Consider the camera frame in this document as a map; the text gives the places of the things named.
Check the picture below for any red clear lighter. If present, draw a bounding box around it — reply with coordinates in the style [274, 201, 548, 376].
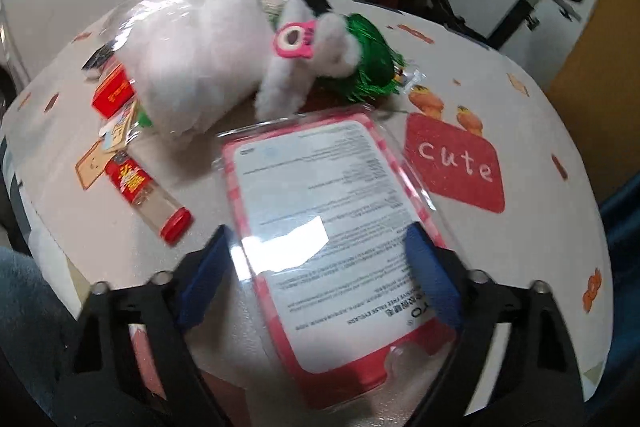
[105, 150, 193, 246]

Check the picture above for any pink eyelash blister pack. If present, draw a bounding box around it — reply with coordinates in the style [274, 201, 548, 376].
[218, 105, 454, 410]

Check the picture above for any red small box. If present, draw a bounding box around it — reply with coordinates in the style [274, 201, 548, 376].
[91, 64, 134, 119]

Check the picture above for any green tinsel tassel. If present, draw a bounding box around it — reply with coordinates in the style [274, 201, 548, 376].
[319, 13, 405, 103]

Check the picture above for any white cotton wad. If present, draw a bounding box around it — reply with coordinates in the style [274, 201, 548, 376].
[101, 0, 273, 144]

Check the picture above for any white fluff pink bear charm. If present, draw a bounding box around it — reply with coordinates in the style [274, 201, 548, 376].
[254, 0, 362, 121]

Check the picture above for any printed table mat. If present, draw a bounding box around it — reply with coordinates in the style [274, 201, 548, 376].
[0, 0, 615, 427]

